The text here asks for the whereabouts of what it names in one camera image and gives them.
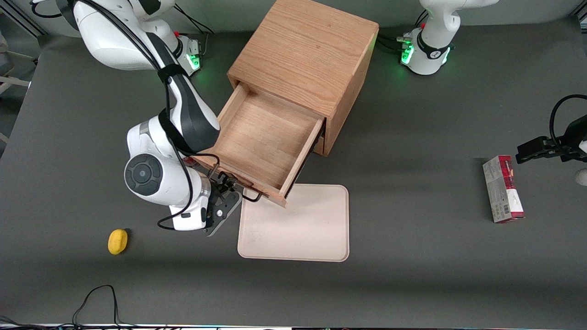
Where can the aluminium frame profile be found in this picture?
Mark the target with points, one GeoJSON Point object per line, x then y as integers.
{"type": "Point", "coordinates": [582, 13]}
{"type": "Point", "coordinates": [32, 24]}

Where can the yellow lemon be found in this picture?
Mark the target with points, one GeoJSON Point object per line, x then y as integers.
{"type": "Point", "coordinates": [117, 241]}

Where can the white stand frame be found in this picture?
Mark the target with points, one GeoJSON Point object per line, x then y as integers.
{"type": "Point", "coordinates": [13, 81]}

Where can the grey and red carton box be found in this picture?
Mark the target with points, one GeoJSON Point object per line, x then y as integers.
{"type": "Point", "coordinates": [502, 192]}

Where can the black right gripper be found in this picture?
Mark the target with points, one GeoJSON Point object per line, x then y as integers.
{"type": "Point", "coordinates": [222, 186]}

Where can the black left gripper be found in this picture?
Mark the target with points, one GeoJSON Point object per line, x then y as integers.
{"type": "Point", "coordinates": [573, 141]}

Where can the beige rectangular tray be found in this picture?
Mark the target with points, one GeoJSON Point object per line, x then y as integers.
{"type": "Point", "coordinates": [312, 229]}

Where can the wooden two-drawer cabinet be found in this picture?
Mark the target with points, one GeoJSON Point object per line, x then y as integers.
{"type": "Point", "coordinates": [307, 50]}

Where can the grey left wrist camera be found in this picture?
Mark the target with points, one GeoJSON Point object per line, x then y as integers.
{"type": "Point", "coordinates": [582, 177]}

